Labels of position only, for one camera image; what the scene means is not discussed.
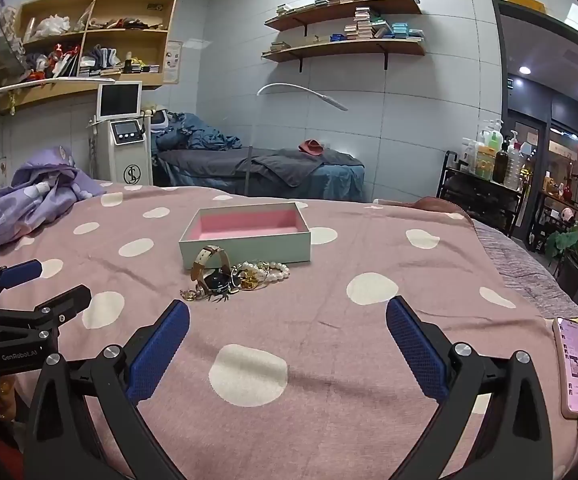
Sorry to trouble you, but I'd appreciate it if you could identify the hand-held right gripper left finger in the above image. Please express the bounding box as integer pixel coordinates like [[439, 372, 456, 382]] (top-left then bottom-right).
[[23, 299, 191, 480]]

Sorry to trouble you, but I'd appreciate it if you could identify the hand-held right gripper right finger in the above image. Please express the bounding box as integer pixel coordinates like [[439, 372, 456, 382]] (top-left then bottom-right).
[[385, 296, 555, 480]]

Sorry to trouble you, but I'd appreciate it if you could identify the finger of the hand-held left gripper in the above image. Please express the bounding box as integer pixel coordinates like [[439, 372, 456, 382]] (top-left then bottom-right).
[[0, 285, 92, 347], [0, 259, 42, 311]]

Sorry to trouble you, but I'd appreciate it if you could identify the wristwatch with beige strap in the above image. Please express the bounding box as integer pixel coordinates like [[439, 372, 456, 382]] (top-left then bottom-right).
[[190, 244, 242, 295]]

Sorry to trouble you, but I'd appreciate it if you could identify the gold jewelry piece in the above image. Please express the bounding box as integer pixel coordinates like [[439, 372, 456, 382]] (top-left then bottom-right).
[[241, 267, 271, 292]]

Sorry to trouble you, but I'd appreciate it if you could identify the white box with pink lining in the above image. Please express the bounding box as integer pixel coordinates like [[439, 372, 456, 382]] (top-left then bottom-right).
[[178, 201, 312, 272]]

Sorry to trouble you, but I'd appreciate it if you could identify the white pearl bracelet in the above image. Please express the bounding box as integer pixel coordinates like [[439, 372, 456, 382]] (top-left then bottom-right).
[[231, 260, 291, 284]]

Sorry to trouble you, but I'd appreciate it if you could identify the purple printed blanket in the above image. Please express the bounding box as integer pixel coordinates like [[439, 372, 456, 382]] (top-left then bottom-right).
[[0, 146, 108, 267]]

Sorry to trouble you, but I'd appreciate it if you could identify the pink polka dot blanket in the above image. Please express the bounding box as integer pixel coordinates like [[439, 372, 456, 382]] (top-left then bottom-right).
[[0, 182, 578, 480]]

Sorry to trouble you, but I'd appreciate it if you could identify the mauve knitted blanket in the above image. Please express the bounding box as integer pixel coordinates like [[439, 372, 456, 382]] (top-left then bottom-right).
[[473, 219, 578, 322]]

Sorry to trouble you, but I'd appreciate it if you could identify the brownish pink towel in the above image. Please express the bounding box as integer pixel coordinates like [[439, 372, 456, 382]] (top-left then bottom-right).
[[409, 196, 476, 217]]

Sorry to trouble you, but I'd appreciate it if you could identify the white bin with sign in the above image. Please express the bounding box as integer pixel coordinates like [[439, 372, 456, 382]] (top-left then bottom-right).
[[88, 81, 154, 186]]

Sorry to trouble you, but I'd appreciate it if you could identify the pink smartphone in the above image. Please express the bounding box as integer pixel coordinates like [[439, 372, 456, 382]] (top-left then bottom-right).
[[552, 316, 578, 421]]

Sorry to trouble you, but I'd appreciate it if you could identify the black trolley cart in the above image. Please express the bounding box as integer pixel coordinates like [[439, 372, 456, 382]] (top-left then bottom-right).
[[436, 150, 526, 239]]

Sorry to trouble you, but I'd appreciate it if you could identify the green potted plant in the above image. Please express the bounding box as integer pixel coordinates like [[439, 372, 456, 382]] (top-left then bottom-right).
[[544, 220, 578, 282]]

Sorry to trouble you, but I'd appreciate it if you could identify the blue massage bed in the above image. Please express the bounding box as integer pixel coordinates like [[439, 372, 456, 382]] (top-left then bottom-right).
[[151, 147, 366, 204]]

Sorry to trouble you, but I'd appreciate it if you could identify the group of bottles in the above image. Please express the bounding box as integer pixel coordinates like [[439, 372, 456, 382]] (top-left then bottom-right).
[[459, 119, 536, 191]]

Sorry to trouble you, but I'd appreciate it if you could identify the blue crumpled duvet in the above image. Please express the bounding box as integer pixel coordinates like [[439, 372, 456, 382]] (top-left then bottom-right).
[[151, 112, 243, 152]]

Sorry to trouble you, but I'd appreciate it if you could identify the grey towel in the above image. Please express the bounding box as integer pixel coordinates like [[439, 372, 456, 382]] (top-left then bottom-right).
[[239, 148, 365, 187]]

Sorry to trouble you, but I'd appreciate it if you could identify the wooden wall cabinet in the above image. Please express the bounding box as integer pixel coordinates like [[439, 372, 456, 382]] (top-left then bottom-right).
[[0, 0, 179, 116]]

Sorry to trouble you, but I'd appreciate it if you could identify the wall poster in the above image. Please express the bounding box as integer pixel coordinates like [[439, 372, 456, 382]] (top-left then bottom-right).
[[164, 40, 184, 85]]

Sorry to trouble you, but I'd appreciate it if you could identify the wooden wall shelf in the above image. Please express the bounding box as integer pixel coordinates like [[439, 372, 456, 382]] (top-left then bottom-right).
[[264, 0, 423, 31], [261, 39, 426, 74]]

